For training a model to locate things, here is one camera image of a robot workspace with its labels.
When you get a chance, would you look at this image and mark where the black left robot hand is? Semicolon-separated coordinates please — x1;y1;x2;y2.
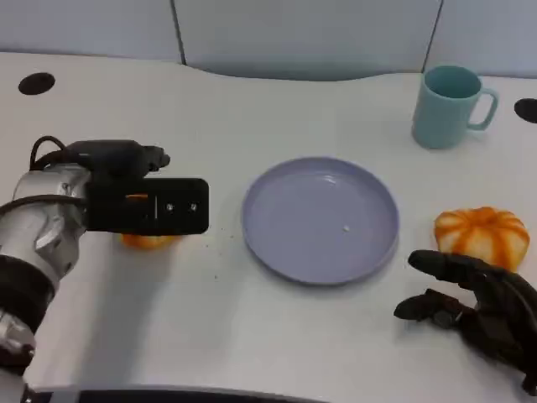
65;140;171;180

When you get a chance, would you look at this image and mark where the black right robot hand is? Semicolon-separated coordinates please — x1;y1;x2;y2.
393;249;537;395

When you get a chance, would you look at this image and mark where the orange white toy bread roll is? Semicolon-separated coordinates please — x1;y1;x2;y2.
434;206;530;270
121;233;175;252

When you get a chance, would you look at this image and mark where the grey desk partition panel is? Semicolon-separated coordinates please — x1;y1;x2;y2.
0;0;186;65
169;0;445;83
421;0;537;80

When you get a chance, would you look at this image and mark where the lilac plate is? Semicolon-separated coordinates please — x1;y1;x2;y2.
242;156;399;287

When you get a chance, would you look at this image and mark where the pale green mug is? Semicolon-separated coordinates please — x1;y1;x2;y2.
410;65;500;150

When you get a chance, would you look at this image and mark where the dark robot body front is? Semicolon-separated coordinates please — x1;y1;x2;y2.
77;388;328;403

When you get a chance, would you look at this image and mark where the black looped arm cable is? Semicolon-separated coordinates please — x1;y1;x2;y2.
30;135;69;171

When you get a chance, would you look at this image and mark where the black thin arm cable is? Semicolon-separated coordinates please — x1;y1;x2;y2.
0;194;87;216

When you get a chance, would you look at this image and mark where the black table cable hole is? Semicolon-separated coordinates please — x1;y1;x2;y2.
514;98;537;124
18;72;56;96

